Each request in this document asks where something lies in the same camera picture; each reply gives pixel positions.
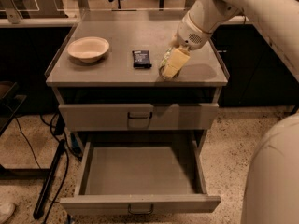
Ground dark side table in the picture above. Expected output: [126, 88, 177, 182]
[0, 81, 50, 180]

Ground dark blue snack packet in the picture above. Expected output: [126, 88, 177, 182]
[132, 50, 151, 69]

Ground open grey middle drawer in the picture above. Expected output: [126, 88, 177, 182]
[61, 140, 221, 216]

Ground black power strip bar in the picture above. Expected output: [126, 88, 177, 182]
[33, 140, 65, 219]

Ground grey top drawer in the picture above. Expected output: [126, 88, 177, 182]
[59, 104, 219, 132]

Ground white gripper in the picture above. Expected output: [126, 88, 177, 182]
[161, 12, 213, 79]

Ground white paper bowl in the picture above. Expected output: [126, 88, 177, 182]
[67, 36, 109, 63]

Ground black floor cable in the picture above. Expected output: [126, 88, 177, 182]
[13, 113, 82, 224]

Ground grey drawer cabinet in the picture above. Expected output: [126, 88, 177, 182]
[47, 10, 228, 145]

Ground white shoe tip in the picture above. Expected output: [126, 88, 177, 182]
[0, 203, 16, 224]

